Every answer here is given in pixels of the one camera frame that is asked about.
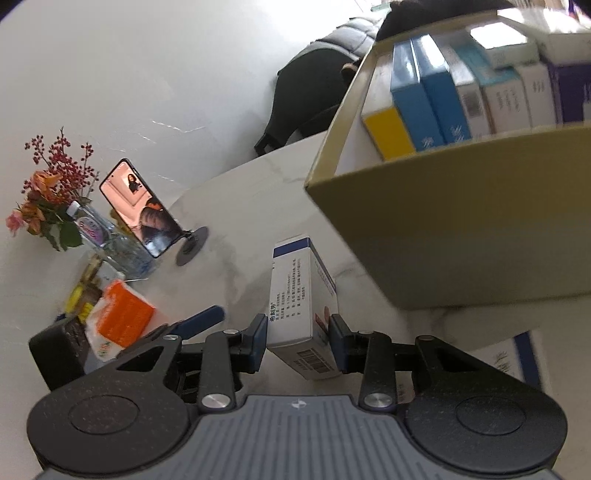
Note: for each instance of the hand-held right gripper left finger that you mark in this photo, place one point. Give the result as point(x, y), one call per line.
point(259, 344)

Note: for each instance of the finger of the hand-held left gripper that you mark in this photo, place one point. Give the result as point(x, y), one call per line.
point(203, 321)

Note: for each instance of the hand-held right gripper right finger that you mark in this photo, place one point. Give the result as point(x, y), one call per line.
point(336, 344)

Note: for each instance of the white blue-striped medicine box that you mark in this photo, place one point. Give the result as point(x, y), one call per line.
point(295, 295)

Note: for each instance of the beige cardboard storage box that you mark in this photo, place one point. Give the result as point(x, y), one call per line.
point(438, 221)

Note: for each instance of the white blue-edged medicine box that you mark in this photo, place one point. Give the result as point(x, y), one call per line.
point(521, 360)

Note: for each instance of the large white yellow-ended box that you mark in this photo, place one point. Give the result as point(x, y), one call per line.
point(392, 129)

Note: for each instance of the blue medicine box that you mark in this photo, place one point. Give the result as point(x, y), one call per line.
point(443, 92)
point(411, 101)

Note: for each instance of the teal white medicine box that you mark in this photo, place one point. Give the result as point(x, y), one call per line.
point(496, 76)

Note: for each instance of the white marble desktop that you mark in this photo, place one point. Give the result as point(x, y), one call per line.
point(240, 198)

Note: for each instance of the yellow-lidded glass jar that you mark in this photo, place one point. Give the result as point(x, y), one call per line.
point(81, 300)

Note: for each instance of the orange tissue pack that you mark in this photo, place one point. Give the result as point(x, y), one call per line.
point(122, 318)

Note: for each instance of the black phone stand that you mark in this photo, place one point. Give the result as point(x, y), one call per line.
point(191, 247)

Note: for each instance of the gold-lidded glass jar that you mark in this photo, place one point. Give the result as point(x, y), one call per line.
point(104, 272)

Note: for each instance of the smartphone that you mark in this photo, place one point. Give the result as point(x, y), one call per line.
point(143, 212)

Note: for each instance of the clear plastic water bottle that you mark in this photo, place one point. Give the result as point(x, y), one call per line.
point(106, 240)

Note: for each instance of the flower and berry bouquet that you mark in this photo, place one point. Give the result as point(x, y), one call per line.
point(46, 198)

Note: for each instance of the dark padded dining chair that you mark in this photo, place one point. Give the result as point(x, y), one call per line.
point(300, 92)

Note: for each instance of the grey sofa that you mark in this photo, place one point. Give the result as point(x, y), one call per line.
point(351, 32)

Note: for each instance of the plain white medicine box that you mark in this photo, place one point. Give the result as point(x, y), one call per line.
point(538, 97)

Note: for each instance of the purple medicine box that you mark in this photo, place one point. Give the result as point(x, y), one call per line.
point(575, 92)

